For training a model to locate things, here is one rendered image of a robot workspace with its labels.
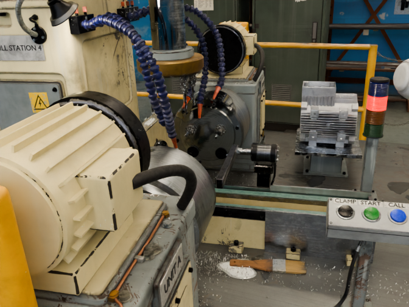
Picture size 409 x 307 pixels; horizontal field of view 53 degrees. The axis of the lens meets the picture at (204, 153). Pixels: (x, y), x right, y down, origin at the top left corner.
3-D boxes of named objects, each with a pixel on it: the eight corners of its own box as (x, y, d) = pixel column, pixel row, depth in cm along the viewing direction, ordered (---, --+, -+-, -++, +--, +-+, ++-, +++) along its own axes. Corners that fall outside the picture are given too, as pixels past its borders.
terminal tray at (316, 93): (300, 106, 153) (302, 87, 151) (302, 98, 163) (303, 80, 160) (334, 107, 150) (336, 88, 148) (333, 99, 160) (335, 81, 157)
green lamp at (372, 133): (364, 137, 133) (365, 124, 131) (361, 131, 138) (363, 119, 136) (383, 138, 131) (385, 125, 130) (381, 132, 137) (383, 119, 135)
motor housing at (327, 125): (298, 148, 156) (300, 99, 148) (300, 131, 172) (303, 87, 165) (354, 151, 151) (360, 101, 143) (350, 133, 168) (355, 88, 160)
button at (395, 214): (389, 225, 83) (391, 220, 81) (388, 212, 84) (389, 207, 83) (405, 226, 82) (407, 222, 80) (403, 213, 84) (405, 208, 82)
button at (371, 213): (363, 222, 84) (364, 217, 82) (362, 210, 86) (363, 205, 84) (378, 223, 83) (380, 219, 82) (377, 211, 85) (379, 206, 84)
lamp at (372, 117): (365, 124, 131) (367, 111, 129) (363, 119, 136) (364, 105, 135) (385, 125, 130) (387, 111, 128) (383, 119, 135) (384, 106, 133)
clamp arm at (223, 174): (230, 152, 133) (213, 188, 111) (230, 144, 132) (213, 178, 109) (241, 153, 133) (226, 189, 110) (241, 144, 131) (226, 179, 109)
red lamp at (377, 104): (367, 111, 129) (369, 97, 127) (364, 105, 135) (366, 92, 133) (387, 111, 128) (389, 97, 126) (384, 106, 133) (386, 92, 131)
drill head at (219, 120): (166, 175, 139) (160, 103, 130) (197, 134, 176) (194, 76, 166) (239, 180, 133) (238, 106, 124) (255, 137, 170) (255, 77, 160)
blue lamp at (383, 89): (369, 97, 127) (370, 83, 126) (366, 92, 133) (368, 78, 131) (389, 97, 126) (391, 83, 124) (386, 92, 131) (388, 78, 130)
